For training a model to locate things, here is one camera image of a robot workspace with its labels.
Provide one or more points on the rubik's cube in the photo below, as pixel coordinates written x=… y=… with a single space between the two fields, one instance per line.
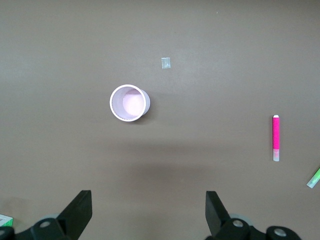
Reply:
x=6 y=221

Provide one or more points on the pink marker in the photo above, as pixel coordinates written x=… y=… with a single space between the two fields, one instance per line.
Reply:
x=275 y=135

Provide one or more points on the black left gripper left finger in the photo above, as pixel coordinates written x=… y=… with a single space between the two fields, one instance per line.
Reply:
x=75 y=215

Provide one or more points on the small clear tape piece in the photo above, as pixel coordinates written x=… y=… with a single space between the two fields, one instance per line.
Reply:
x=165 y=63

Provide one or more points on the pink mesh cup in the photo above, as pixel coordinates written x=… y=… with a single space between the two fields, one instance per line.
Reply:
x=130 y=105

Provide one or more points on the green marker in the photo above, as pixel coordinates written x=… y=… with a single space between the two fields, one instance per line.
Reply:
x=314 y=178

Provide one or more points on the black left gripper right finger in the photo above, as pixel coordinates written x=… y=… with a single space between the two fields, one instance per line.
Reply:
x=217 y=217

